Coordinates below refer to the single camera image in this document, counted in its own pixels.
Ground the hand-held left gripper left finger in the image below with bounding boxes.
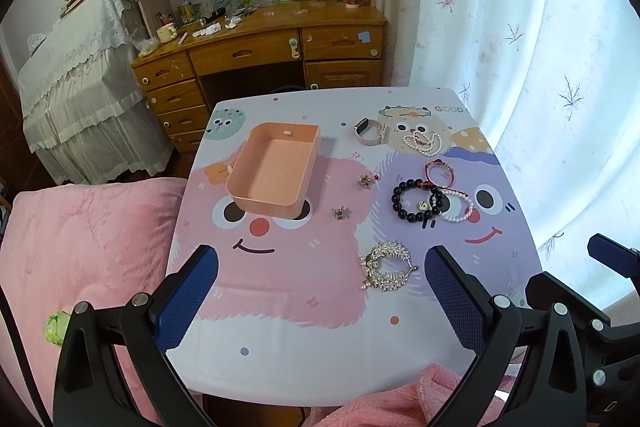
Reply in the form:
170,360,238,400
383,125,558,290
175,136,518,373
52,244,220,427

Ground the white pearl bracelet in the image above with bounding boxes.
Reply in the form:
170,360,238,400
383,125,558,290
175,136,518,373
434,188,474,224

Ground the green snack packet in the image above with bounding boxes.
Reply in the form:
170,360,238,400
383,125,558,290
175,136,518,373
45,311,71,344

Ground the pink smart watch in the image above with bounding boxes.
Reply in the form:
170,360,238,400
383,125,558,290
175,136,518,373
353,117,386,148

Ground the black bead bracelet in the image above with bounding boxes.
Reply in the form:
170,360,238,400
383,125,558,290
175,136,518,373
391,178,451,230

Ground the pink quilted blanket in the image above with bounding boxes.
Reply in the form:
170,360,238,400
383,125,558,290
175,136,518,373
0,177,206,427

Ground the red string bracelet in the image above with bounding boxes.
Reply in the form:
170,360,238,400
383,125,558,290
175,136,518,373
425,159,457,190

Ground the silver crystal crescent ornament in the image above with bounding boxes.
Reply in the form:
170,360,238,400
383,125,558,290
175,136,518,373
361,242,418,294

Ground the white lace furniture cover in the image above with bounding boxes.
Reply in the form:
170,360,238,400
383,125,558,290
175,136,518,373
17,0,176,185

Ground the white pearl necklace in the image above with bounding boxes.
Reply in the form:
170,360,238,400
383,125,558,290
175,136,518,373
402,131,443,156

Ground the pink plastic tray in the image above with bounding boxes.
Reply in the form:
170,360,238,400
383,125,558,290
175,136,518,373
226,122,322,220

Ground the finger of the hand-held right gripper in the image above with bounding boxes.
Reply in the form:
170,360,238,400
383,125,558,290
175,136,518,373
586,233,640,270
525,272,640,360

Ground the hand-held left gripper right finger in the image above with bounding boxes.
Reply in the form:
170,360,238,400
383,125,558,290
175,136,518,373
424,245,587,427

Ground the pink fleece cloth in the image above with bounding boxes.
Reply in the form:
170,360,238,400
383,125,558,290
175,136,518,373
307,363,516,427

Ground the wooden desk with drawers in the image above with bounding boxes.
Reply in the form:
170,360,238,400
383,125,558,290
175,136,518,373
131,0,388,154

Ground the cartoon printed table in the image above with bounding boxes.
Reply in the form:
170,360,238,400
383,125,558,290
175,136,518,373
165,87,543,410

